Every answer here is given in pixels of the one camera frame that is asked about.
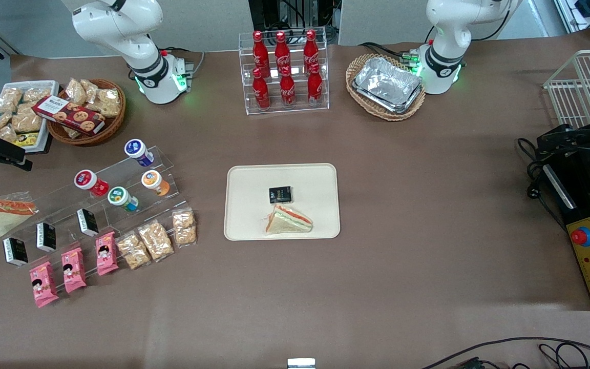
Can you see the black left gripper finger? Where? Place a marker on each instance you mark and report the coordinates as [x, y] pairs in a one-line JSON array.
[[561, 146], [566, 131]]

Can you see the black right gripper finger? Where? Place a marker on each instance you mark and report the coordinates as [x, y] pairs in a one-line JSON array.
[[16, 161], [11, 146]]

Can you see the green gum bottle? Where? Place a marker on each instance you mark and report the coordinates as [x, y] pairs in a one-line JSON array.
[[122, 199]]

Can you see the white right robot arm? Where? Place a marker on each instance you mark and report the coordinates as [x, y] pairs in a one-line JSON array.
[[121, 25]]

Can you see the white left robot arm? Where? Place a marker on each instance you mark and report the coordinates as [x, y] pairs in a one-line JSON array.
[[448, 31]]

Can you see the red gum bottle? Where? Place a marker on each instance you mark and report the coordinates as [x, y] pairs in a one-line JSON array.
[[90, 182]]

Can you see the blue gum bottle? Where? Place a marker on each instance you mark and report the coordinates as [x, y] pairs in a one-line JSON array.
[[139, 151]]

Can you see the orange gum bottle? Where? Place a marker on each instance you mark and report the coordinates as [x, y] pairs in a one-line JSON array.
[[154, 182]]

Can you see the beige plastic tray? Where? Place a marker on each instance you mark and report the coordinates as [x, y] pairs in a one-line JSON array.
[[254, 205]]

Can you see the yellow snack packet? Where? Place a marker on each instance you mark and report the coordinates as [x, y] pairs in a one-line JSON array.
[[27, 140]]

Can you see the white rectangular dish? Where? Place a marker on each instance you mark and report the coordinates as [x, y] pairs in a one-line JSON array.
[[44, 134]]

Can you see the wrapped triangle sandwich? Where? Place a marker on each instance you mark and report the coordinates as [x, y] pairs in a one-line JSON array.
[[3, 215], [290, 221]]

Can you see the red cookie box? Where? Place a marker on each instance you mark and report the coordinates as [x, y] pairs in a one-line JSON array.
[[69, 115]]

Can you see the small black box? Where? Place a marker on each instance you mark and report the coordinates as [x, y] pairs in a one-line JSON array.
[[280, 195], [88, 222], [16, 251], [46, 237]]

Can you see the dark wicker basket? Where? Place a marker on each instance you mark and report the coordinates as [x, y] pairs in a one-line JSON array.
[[100, 134]]

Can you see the red emergency stop button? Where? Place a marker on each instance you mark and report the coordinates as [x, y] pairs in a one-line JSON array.
[[581, 236]]

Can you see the pink snack packet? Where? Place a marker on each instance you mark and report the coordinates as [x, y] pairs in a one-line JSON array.
[[43, 284], [74, 270], [106, 253]]

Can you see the clear acrylic tiered stand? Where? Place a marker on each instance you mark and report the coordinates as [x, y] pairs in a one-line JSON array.
[[131, 215]]

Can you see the stacked aluminium foil trays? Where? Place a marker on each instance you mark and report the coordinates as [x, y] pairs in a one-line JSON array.
[[387, 84]]

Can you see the light wicker basket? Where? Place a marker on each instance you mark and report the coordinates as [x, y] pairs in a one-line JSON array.
[[364, 105]]

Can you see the red cola bottle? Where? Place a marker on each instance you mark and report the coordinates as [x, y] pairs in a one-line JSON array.
[[261, 92], [310, 48], [315, 88], [260, 51], [288, 91], [282, 51]]

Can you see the clear acrylic bottle rack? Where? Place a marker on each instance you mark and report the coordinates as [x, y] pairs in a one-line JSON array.
[[300, 107]]

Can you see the black equipment rack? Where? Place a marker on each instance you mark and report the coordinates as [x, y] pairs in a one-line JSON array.
[[285, 13]]

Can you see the aluminium frame shelf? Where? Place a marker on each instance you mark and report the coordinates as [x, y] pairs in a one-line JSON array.
[[587, 13]]

